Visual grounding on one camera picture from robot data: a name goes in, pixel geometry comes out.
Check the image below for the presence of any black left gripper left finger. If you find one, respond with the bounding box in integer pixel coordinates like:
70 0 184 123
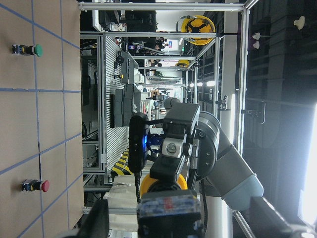
76 200 109 238

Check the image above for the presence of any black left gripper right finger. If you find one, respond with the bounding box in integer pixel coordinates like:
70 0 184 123
250 197 295 238

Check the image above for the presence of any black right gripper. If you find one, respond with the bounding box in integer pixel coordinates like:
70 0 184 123
150 103 220 182

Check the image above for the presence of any yellow push button switch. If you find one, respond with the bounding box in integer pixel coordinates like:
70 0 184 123
137 175 203 238

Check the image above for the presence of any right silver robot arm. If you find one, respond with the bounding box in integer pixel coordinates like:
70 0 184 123
150 103 264 211

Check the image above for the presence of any yellow hard hat small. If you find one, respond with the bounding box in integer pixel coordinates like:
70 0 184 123
175 59 197 69

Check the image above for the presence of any yellow hard hat large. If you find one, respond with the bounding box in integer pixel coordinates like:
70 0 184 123
176 15 216 46

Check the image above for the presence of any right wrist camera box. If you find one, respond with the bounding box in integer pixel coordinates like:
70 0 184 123
128 113 149 174

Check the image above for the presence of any red push button switch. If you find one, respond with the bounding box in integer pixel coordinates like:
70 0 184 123
21 179 50 192

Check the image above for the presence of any green push button switch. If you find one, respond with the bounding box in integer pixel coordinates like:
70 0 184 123
12 44 43 57

